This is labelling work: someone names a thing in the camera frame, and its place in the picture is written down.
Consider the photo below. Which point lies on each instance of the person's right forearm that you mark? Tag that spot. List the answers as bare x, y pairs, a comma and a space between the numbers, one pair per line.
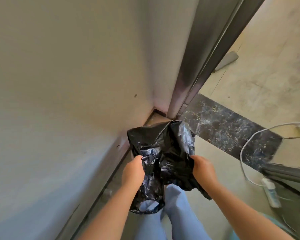
240, 212

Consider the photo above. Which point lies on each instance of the person's left forearm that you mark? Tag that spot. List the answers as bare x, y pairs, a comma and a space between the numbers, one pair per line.
110, 214

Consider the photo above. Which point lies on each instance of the person's right hand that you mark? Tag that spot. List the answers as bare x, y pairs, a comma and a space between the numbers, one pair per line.
205, 171

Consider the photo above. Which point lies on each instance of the white power strip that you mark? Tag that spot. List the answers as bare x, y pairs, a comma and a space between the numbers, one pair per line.
271, 193

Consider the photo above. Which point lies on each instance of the grey metal door frame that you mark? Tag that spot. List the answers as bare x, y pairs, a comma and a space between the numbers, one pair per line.
202, 47

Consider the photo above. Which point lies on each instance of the light blue jeans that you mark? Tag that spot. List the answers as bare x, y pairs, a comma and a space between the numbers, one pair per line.
180, 217

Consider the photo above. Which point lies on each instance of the grey brick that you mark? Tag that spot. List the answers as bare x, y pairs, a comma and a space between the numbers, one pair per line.
227, 59

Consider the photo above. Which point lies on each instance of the black plastic garbage bag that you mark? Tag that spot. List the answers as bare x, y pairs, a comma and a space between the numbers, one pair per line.
165, 147

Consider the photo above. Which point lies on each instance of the person's left hand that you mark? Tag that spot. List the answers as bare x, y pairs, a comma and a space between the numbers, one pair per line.
132, 173

